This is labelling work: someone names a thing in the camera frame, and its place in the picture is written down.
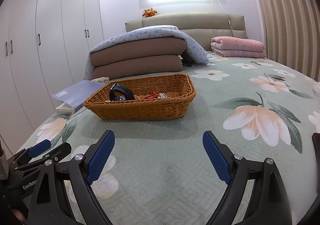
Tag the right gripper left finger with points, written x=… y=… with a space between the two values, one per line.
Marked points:
x=50 y=203

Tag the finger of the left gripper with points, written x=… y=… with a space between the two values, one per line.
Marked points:
x=38 y=147
x=59 y=153

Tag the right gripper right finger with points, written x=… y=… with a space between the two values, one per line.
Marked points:
x=268 y=203

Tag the black wrist watch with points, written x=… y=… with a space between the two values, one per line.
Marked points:
x=120 y=92

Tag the blue covered book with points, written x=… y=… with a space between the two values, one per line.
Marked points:
x=73 y=97

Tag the white cloth by book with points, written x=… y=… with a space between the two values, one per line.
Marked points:
x=101 y=80

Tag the green floral bedspread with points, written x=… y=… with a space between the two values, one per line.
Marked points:
x=159 y=172

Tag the brown wicker basket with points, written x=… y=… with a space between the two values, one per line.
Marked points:
x=156 y=98

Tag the white wardrobe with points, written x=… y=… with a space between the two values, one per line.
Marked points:
x=44 y=49

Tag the folded brown blue quilt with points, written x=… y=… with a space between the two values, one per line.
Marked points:
x=144 y=42

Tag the folded pink blanket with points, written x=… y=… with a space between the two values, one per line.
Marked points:
x=228 y=46

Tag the orange plush toy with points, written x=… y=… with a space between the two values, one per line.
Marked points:
x=149 y=12

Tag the beige padded headboard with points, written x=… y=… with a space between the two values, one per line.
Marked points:
x=201 y=26

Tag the beige curtain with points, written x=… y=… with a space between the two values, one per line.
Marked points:
x=291 y=29

